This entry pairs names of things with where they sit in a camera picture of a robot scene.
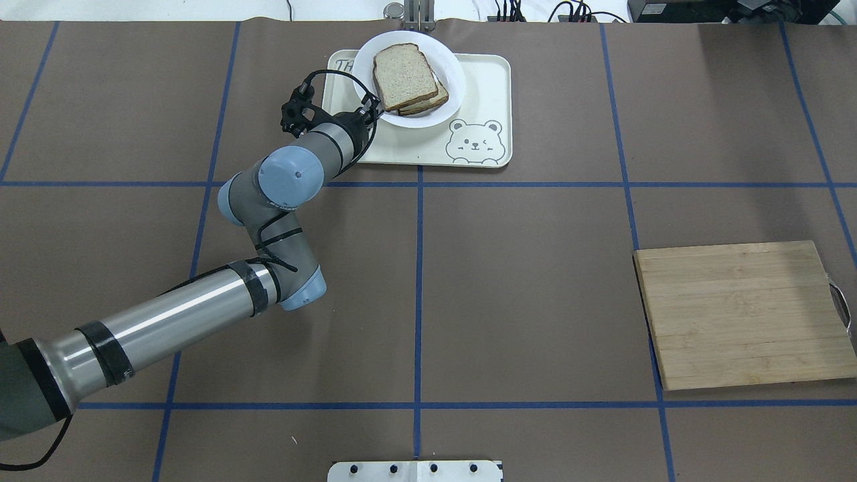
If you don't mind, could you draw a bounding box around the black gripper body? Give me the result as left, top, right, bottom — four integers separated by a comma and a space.
335, 106, 384, 149

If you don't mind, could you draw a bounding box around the bread slice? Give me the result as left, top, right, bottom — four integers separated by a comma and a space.
397, 79, 449, 116
372, 43, 440, 112

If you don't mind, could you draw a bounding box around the white round plate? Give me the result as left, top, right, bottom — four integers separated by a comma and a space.
352, 31, 466, 129

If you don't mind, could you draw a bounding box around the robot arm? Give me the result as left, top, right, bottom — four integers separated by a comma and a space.
2, 106, 382, 441

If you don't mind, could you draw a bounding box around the bread slice under egg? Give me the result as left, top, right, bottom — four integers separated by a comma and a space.
397, 79, 449, 116

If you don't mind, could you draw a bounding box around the cream bear serving tray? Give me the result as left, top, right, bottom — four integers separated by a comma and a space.
361, 46, 512, 169

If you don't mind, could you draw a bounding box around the small metal cylinder weight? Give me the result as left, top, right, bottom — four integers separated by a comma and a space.
382, 2, 405, 19

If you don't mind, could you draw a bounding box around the wooden cutting board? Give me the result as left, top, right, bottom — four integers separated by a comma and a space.
633, 240, 855, 391

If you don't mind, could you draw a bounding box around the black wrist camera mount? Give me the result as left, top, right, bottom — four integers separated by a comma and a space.
281, 76, 325, 139

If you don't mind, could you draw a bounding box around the aluminium frame post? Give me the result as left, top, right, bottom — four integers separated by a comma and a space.
402, 0, 437, 33

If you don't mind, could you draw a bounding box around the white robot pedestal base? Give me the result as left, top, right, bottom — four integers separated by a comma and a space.
327, 460, 504, 481

